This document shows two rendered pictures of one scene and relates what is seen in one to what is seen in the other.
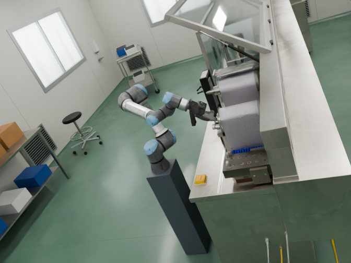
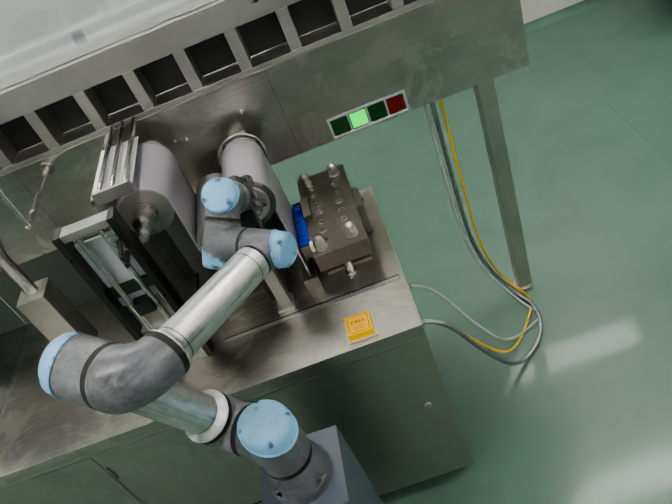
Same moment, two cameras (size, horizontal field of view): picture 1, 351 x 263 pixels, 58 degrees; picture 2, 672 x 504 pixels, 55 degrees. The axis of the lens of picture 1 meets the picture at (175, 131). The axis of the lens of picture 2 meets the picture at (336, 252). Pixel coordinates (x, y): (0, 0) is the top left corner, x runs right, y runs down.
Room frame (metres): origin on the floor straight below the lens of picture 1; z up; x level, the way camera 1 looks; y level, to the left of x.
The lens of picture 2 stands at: (2.09, 1.12, 2.18)
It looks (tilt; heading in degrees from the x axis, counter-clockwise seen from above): 40 degrees down; 252
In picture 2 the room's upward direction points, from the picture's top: 25 degrees counter-clockwise
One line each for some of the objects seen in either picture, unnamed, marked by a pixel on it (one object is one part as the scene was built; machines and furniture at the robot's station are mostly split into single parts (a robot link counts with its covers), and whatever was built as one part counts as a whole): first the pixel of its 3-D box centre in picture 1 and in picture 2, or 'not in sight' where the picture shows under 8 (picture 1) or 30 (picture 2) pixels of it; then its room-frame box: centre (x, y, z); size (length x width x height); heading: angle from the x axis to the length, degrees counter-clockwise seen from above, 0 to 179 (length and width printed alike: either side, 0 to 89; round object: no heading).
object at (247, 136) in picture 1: (245, 138); (284, 210); (1.70, -0.39, 1.11); 0.23 x 0.01 x 0.18; 66
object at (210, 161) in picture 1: (246, 99); (22, 389); (2.64, -0.72, 0.88); 2.52 x 0.66 x 0.04; 156
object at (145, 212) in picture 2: (218, 90); (145, 219); (2.04, -0.39, 1.34); 0.06 x 0.06 x 0.06; 66
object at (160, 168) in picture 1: (158, 163); (293, 463); (2.10, 0.21, 0.95); 0.15 x 0.15 x 0.10
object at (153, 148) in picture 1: (153, 150); (271, 436); (2.10, 0.21, 1.07); 0.13 x 0.12 x 0.14; 120
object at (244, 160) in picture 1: (256, 162); (332, 214); (1.57, -0.38, 1.00); 0.40 x 0.16 x 0.06; 66
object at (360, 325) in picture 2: (200, 179); (359, 326); (1.75, -0.03, 0.91); 0.07 x 0.07 x 0.02; 66
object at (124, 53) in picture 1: (136, 70); not in sight; (6.63, 0.25, 0.51); 0.91 x 0.58 x 1.02; 0
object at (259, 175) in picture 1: (260, 175); (362, 209); (1.48, -0.36, 0.97); 0.10 x 0.03 x 0.11; 66
